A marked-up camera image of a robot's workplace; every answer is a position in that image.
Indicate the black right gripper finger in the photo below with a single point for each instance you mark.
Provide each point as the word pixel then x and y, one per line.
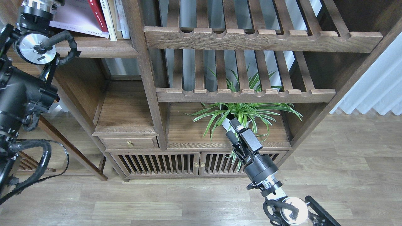
pixel 243 145
pixel 239 128

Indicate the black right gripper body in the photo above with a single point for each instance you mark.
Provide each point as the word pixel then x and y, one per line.
pixel 260 168

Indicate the yellow green cover book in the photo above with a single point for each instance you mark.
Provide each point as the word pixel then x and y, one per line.
pixel 108 19

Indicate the red cover book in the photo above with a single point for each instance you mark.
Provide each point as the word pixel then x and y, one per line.
pixel 96 8

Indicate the white lavender book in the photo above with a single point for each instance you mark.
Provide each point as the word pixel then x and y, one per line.
pixel 76 15

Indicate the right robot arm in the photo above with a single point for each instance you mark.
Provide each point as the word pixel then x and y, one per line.
pixel 282 210

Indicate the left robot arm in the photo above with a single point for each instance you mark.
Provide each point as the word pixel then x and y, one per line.
pixel 23 97

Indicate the green spider plant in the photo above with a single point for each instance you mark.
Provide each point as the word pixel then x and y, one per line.
pixel 243 112

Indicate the white plant pot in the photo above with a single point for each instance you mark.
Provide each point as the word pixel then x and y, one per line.
pixel 227 126

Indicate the dark wooden bookshelf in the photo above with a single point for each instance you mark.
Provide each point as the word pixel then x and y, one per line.
pixel 180 55

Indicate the white curtain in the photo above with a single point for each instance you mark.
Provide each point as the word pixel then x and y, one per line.
pixel 380 87

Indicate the white upright book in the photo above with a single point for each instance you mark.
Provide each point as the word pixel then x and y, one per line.
pixel 122 25

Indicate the beige upright book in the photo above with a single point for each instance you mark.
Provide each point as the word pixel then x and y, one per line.
pixel 115 19

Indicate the wooden slatted rack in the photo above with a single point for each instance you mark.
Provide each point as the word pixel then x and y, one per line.
pixel 27 163

